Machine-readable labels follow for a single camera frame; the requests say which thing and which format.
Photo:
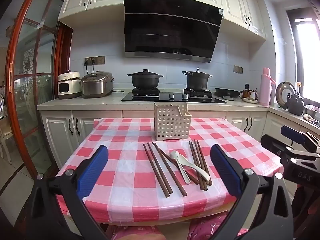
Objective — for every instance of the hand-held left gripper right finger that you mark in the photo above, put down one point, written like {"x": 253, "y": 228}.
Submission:
{"x": 225, "y": 170}

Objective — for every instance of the black range hood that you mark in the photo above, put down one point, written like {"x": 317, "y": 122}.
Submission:
{"x": 172, "y": 30}

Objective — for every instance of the white dining chair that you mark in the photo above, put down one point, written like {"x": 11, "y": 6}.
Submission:
{"x": 5, "y": 135}

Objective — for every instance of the bronze wall switch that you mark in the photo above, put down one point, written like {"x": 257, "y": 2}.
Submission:
{"x": 238, "y": 69}

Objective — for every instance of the cream soup spoon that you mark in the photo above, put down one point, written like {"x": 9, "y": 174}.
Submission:
{"x": 200, "y": 173}
{"x": 182, "y": 172}

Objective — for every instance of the black stock pot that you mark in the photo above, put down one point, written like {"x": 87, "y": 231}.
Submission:
{"x": 197, "y": 80}

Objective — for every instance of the red wooden glass door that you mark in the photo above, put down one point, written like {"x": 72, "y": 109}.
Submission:
{"x": 10, "y": 55}

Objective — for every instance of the brown oil bottle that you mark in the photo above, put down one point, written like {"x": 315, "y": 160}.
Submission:
{"x": 246, "y": 92}

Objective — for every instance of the white air fryer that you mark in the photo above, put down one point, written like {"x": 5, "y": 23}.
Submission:
{"x": 68, "y": 85}

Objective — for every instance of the black glass gas cooktop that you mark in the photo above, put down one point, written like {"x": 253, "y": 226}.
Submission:
{"x": 150, "y": 99}

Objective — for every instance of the small dish with food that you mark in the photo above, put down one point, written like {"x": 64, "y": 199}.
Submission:
{"x": 250, "y": 100}

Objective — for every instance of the black frying pan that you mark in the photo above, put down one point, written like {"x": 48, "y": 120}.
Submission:
{"x": 227, "y": 92}

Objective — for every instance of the brown wooden chopstick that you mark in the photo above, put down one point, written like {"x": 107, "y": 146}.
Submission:
{"x": 202, "y": 155}
{"x": 160, "y": 167}
{"x": 192, "y": 155}
{"x": 155, "y": 170}
{"x": 176, "y": 180}
{"x": 164, "y": 152}
{"x": 198, "y": 150}
{"x": 194, "y": 152}

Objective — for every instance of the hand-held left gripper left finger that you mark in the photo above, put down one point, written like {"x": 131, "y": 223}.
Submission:
{"x": 92, "y": 172}

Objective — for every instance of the bronze wall socket panel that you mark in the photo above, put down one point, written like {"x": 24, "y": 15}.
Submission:
{"x": 100, "y": 59}

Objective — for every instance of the pink thermos flask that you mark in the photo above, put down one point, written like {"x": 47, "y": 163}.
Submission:
{"x": 265, "y": 90}

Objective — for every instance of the steel pot lid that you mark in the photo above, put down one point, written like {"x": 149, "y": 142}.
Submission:
{"x": 283, "y": 92}

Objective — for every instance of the speckled kitchen countertop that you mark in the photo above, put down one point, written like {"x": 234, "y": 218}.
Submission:
{"x": 87, "y": 102}

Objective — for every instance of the black kettle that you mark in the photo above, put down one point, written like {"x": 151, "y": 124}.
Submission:
{"x": 295, "y": 105}

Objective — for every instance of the silver rice cooker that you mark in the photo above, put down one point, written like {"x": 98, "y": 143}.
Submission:
{"x": 96, "y": 85}

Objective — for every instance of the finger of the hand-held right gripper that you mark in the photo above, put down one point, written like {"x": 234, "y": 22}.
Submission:
{"x": 272, "y": 143}
{"x": 292, "y": 133}

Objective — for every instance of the dark framed window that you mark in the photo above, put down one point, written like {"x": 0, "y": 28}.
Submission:
{"x": 307, "y": 55}

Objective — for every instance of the beige perforated utensil holder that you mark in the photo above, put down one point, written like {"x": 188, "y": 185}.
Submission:
{"x": 172, "y": 127}

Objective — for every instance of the small white condiment bottle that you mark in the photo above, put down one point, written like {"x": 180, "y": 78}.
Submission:
{"x": 253, "y": 95}

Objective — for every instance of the black casserole pot with lid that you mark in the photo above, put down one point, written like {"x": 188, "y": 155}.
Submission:
{"x": 145, "y": 80}

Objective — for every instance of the clear spray bottle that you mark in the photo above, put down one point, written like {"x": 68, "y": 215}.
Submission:
{"x": 299, "y": 87}

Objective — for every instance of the red white checkered tablecloth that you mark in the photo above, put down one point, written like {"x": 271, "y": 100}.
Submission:
{"x": 125, "y": 160}

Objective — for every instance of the person's pink patterned pants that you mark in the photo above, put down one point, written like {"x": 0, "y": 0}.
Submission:
{"x": 212, "y": 227}

